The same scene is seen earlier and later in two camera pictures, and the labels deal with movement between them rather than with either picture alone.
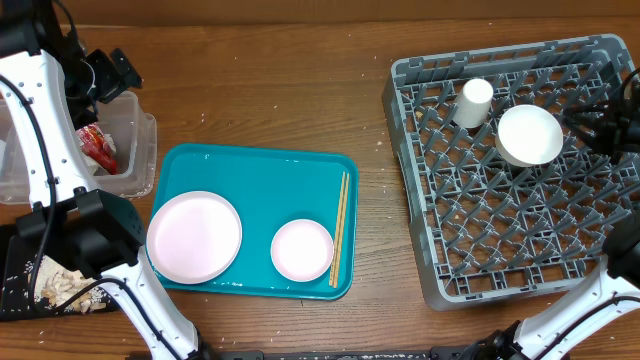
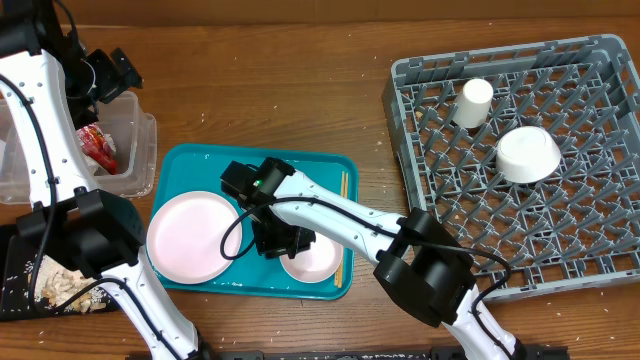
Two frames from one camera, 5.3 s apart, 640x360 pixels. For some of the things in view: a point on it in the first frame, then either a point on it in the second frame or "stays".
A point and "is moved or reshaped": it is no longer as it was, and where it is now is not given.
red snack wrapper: [95, 146] stays
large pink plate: [194, 237] stays
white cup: [473, 104] stays
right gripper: [616, 131] → [279, 243]
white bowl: [528, 135] is moved or reshaped
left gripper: [113, 83] stays
